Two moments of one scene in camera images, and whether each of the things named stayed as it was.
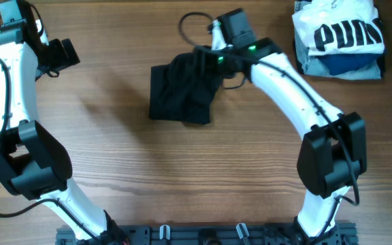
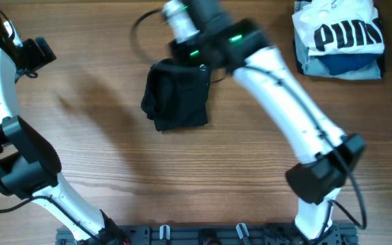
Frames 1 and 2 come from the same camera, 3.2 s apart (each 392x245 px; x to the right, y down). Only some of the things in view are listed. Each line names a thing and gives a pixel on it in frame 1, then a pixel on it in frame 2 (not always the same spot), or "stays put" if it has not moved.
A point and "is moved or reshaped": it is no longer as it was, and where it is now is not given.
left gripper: [62, 60] → [37, 60]
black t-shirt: [184, 90] is moved or reshaped
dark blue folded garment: [344, 63] stays put
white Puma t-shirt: [339, 27] stays put
